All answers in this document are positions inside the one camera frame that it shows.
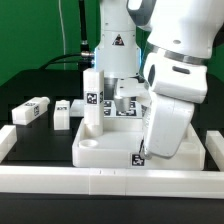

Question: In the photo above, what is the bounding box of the white desk top tray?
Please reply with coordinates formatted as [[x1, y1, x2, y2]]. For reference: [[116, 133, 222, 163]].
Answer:
[[72, 118, 205, 171]]

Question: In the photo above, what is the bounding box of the black cable with connector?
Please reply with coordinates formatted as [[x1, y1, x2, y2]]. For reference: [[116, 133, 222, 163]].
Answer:
[[39, 0, 96, 71]]

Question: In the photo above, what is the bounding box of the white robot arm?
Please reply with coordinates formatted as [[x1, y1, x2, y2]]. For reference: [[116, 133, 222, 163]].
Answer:
[[95, 0, 224, 158]]

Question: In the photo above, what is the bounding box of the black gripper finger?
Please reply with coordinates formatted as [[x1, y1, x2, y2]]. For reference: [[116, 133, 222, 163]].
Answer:
[[139, 92, 194, 159]]

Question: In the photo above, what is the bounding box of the white thin cable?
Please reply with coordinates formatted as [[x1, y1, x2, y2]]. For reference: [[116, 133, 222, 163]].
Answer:
[[58, 0, 67, 70]]

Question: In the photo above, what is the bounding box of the white U-shaped fence frame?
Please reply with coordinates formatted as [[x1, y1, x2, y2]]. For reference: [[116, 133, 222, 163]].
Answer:
[[0, 125, 224, 196]]

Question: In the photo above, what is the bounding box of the white marker board with tags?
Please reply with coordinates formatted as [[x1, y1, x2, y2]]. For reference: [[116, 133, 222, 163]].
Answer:
[[69, 98, 148, 118]]

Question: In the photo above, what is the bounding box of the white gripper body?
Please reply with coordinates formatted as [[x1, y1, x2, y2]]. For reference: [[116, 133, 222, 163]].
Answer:
[[143, 53, 207, 103]]

